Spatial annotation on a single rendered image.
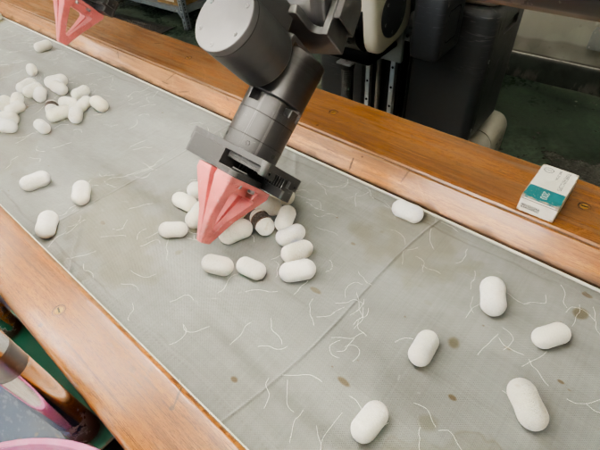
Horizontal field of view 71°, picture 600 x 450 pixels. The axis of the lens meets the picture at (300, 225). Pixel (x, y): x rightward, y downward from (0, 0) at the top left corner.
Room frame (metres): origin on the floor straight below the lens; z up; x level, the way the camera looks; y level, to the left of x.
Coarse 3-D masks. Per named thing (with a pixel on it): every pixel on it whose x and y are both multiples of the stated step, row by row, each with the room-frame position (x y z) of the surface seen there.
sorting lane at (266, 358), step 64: (0, 64) 0.83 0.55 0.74; (64, 64) 0.81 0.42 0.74; (64, 128) 0.57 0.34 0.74; (128, 128) 0.56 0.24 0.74; (192, 128) 0.54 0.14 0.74; (0, 192) 0.43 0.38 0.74; (64, 192) 0.42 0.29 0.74; (128, 192) 0.41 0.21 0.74; (320, 192) 0.37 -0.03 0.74; (384, 192) 0.36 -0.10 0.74; (64, 256) 0.31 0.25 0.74; (128, 256) 0.30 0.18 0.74; (192, 256) 0.29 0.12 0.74; (256, 256) 0.28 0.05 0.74; (320, 256) 0.28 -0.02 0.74; (384, 256) 0.27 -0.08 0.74; (448, 256) 0.26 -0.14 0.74; (512, 256) 0.25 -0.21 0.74; (128, 320) 0.22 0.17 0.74; (192, 320) 0.22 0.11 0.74; (256, 320) 0.21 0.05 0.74; (320, 320) 0.20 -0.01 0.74; (384, 320) 0.20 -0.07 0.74; (448, 320) 0.19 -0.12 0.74; (512, 320) 0.19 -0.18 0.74; (576, 320) 0.18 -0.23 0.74; (192, 384) 0.15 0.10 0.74; (256, 384) 0.15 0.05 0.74; (320, 384) 0.14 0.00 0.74; (384, 384) 0.14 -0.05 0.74; (448, 384) 0.13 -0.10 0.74; (576, 384) 0.13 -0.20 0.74; (256, 448) 0.10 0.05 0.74; (320, 448) 0.10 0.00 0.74; (384, 448) 0.09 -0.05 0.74; (448, 448) 0.09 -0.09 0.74; (512, 448) 0.09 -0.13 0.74; (576, 448) 0.08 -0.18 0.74
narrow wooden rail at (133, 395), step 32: (0, 224) 0.34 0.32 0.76; (0, 256) 0.29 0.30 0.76; (32, 256) 0.29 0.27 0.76; (0, 288) 0.25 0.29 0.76; (32, 288) 0.25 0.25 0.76; (64, 288) 0.25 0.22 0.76; (32, 320) 0.21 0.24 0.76; (64, 320) 0.21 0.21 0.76; (96, 320) 0.21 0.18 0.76; (64, 352) 0.18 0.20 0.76; (96, 352) 0.18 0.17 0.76; (128, 352) 0.17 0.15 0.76; (96, 384) 0.15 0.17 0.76; (128, 384) 0.15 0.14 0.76; (160, 384) 0.14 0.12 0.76; (128, 416) 0.12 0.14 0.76; (160, 416) 0.12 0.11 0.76; (192, 416) 0.12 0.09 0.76; (128, 448) 0.10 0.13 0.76; (160, 448) 0.10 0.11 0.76; (192, 448) 0.10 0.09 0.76; (224, 448) 0.10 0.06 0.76
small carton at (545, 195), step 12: (540, 168) 0.33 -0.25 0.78; (552, 168) 0.33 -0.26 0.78; (540, 180) 0.31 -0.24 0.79; (552, 180) 0.31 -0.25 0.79; (564, 180) 0.31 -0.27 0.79; (576, 180) 0.31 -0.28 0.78; (528, 192) 0.30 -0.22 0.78; (540, 192) 0.29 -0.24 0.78; (552, 192) 0.29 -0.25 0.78; (564, 192) 0.29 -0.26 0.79; (528, 204) 0.29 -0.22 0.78; (540, 204) 0.28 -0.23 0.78; (552, 204) 0.28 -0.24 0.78; (540, 216) 0.28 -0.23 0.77; (552, 216) 0.27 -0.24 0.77
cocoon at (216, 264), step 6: (204, 258) 0.27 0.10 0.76; (210, 258) 0.27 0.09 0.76; (216, 258) 0.27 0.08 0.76; (222, 258) 0.27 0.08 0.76; (228, 258) 0.27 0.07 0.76; (204, 264) 0.27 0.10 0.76; (210, 264) 0.27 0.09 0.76; (216, 264) 0.26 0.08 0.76; (222, 264) 0.26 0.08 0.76; (228, 264) 0.26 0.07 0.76; (204, 270) 0.26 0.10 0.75; (210, 270) 0.26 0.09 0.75; (216, 270) 0.26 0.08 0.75; (222, 270) 0.26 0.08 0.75; (228, 270) 0.26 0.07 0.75
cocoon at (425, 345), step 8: (424, 336) 0.17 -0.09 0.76; (432, 336) 0.17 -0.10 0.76; (416, 344) 0.16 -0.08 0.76; (424, 344) 0.16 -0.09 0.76; (432, 344) 0.16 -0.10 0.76; (408, 352) 0.16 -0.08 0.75; (416, 352) 0.16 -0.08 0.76; (424, 352) 0.15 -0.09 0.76; (432, 352) 0.16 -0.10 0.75; (416, 360) 0.15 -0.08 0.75; (424, 360) 0.15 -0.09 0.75
